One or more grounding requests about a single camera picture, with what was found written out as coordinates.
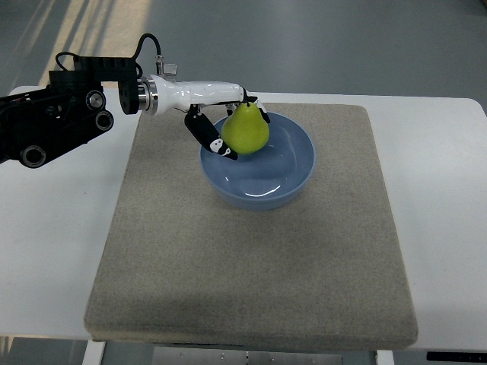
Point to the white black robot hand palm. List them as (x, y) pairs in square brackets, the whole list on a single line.
[(164, 95)]

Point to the green pear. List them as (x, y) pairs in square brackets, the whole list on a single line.
[(245, 131)]

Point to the blue bowl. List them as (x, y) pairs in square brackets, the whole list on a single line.
[(268, 178)]

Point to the beige felt mat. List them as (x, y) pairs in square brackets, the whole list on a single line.
[(323, 272)]

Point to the upper floor socket plate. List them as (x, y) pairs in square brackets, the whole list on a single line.
[(169, 69)]

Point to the white table frame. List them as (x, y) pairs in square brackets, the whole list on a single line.
[(168, 355)]

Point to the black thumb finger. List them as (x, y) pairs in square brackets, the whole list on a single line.
[(206, 133)]

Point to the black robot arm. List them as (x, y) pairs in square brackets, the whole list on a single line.
[(39, 126)]

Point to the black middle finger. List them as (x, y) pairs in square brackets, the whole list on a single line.
[(231, 108)]

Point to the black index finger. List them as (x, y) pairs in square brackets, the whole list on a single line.
[(256, 108)]

